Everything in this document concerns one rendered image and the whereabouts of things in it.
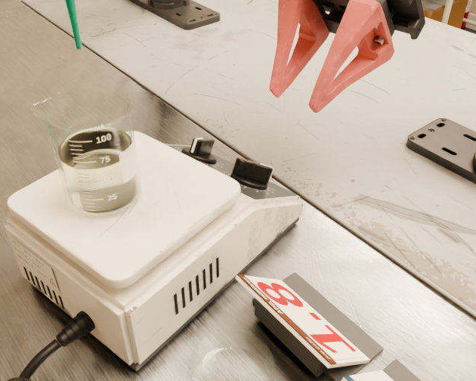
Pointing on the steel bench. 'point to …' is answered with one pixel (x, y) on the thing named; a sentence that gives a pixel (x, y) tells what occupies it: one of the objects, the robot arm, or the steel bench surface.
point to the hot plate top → (149, 214)
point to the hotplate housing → (154, 278)
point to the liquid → (74, 22)
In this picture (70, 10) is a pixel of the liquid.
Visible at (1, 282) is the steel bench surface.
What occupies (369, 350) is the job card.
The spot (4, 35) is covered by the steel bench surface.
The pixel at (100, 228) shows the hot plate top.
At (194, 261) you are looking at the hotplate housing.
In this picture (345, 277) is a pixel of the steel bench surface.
